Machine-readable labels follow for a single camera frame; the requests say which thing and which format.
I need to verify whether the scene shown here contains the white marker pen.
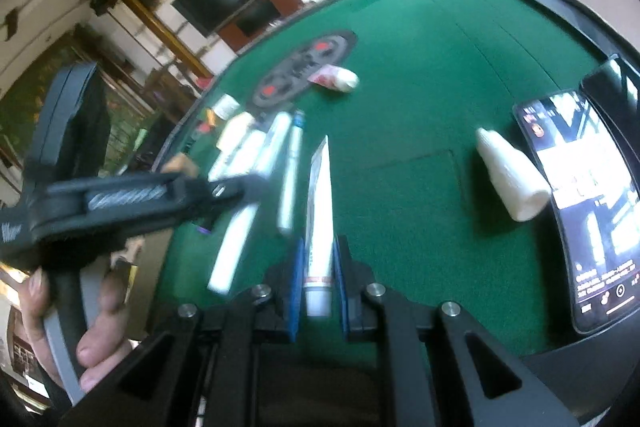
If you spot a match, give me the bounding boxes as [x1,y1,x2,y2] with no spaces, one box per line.
[207,202,259,295]

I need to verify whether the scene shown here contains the cream box with yellow keychain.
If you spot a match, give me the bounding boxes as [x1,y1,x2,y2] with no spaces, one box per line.
[214,112,255,171]

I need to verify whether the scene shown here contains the white dropper bottle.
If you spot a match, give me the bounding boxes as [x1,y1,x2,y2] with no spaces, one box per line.
[475,128,551,222]

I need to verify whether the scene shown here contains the person left hand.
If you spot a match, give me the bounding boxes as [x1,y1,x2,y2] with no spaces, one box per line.
[18,262,132,404]

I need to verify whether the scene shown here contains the smartphone with lit screen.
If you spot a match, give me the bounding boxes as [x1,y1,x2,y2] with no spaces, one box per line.
[512,53,640,335]

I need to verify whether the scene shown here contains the round grey table centre console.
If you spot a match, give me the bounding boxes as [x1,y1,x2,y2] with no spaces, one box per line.
[246,30,358,116]

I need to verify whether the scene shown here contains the clear red lighter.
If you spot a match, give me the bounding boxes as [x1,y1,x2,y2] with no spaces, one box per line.
[196,121,215,134]

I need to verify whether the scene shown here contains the white ointment tube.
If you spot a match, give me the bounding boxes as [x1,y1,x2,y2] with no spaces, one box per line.
[303,135,334,319]

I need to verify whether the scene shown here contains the large floral painting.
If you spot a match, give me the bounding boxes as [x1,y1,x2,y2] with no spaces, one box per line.
[0,41,147,178]

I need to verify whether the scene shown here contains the rose hand cream tube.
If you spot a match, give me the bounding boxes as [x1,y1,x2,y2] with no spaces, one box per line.
[308,64,359,93]

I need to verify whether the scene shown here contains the white pill bottle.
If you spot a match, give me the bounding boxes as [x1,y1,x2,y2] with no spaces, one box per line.
[252,112,293,179]

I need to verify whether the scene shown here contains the blue capped white pen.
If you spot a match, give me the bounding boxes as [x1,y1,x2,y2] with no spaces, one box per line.
[277,110,305,236]

